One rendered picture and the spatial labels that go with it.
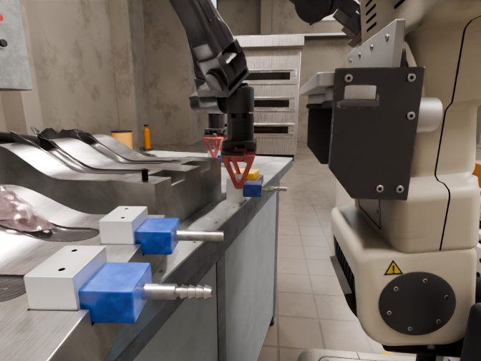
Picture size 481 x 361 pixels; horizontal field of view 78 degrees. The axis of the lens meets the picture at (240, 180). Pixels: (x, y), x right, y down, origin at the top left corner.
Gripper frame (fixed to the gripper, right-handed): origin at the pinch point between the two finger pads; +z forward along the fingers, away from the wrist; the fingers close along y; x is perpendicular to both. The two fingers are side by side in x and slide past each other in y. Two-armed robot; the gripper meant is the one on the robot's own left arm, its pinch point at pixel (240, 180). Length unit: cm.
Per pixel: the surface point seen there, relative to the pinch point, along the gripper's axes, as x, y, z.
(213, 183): -5.8, 1.1, 0.6
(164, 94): -297, -804, -51
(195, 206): -7.9, 9.9, 3.0
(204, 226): -4.8, 16.2, 4.3
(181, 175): -9.6, 12.4, -3.7
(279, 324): 13, -58, 85
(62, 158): -34.6, 8.9, -5.9
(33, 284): -10.5, 46.0, -3.6
